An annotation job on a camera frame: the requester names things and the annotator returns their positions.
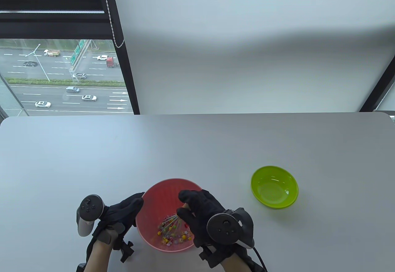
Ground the person's left hand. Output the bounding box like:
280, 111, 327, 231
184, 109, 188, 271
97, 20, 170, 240
91, 192, 145, 245

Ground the person's right hand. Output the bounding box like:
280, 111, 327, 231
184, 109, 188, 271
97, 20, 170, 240
177, 190, 229, 248

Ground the teal wire whisk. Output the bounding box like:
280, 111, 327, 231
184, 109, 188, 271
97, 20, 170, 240
158, 204, 189, 234

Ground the pink plastic salad bowl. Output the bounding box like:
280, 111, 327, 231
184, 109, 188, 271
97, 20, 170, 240
135, 178, 204, 252

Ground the pile of colourful plastic decorations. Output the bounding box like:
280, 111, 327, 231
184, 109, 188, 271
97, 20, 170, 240
157, 220, 193, 245

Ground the green plastic bowl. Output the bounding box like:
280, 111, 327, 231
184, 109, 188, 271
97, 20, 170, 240
250, 166, 299, 209

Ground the person's right forearm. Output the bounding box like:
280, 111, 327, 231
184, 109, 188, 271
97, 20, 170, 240
221, 252, 250, 272

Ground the person's left forearm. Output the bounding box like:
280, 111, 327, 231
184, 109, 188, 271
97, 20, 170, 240
83, 240, 109, 272

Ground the grey left hand controller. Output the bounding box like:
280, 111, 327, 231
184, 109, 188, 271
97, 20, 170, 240
76, 194, 105, 237

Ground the white roller blind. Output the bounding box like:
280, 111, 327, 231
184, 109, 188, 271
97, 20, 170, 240
110, 0, 395, 115

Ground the green road sign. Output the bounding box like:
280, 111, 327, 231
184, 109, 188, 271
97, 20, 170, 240
70, 39, 87, 66

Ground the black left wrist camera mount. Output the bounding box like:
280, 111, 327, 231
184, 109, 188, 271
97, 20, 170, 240
113, 241, 134, 263

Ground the black cable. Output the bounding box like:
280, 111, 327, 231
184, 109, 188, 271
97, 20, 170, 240
253, 246, 268, 272

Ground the black window frame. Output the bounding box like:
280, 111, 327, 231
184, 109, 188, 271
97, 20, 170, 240
0, 0, 141, 117

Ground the white bead cord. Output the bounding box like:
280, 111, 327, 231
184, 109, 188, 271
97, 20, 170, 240
99, 0, 125, 49

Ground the black slanted window post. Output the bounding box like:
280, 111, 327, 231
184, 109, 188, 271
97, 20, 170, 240
359, 65, 395, 112

